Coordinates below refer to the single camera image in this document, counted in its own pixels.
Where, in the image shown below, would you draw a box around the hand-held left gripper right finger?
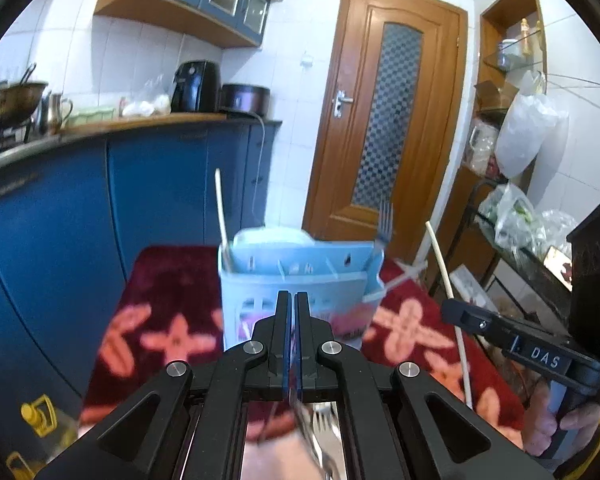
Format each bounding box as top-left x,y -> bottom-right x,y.
292,290 -> 557,480

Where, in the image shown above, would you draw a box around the steel table knife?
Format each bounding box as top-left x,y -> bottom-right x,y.
291,395 -> 329,480

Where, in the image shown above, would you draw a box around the steel fork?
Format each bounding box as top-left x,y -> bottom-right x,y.
312,404 -> 340,480
372,199 -> 395,262

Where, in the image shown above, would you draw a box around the silver door handle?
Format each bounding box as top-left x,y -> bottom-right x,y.
331,87 -> 355,120

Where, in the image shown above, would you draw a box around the metal pitcher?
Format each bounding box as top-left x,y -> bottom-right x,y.
40,92 -> 75,134

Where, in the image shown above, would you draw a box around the wooden wall shelf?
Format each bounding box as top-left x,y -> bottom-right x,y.
450,0 -> 549,281

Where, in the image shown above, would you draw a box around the black round cooker pot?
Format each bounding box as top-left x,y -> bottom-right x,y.
220,84 -> 272,117

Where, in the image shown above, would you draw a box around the light blue utensil holder box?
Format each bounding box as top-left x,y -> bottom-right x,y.
219,227 -> 387,357

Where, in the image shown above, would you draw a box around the blue wooden wall cabinet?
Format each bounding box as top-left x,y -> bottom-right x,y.
94,0 -> 292,50

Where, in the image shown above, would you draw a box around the black metal rack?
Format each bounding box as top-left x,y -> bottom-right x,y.
430,177 -> 583,322

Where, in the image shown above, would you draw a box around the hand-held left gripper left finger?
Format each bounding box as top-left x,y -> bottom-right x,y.
32,290 -> 292,480

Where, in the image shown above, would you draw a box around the black wok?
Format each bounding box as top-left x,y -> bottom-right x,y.
0,80 -> 49,124

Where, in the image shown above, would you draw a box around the red floral plush blanket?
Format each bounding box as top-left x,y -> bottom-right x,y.
77,245 -> 527,480

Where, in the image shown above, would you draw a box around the white power strip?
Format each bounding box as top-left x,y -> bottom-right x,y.
452,265 -> 499,312

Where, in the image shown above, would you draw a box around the person's right hand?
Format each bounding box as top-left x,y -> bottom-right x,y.
524,384 -> 600,462

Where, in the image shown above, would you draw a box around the clear plastic bag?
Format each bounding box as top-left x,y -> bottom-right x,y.
120,77 -> 174,117

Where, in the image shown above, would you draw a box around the glass jar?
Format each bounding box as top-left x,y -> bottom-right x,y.
497,39 -> 524,72

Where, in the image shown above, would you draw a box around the clear plastic bags pile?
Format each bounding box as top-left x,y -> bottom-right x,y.
480,184 -> 577,262

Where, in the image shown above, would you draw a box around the black air fryer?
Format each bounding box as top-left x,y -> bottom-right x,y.
171,60 -> 222,114

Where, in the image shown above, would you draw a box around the blue base cabinets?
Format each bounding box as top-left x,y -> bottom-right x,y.
0,119 -> 284,461

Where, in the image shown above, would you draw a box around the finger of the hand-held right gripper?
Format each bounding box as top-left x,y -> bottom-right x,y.
440,298 -> 600,386

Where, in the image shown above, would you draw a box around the white power cable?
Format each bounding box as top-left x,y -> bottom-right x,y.
251,112 -> 267,222

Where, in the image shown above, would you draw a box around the brown wooden door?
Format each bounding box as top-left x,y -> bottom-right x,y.
302,0 -> 469,261

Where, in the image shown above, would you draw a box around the white hanging plastic bag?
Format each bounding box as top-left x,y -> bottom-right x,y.
495,92 -> 570,179

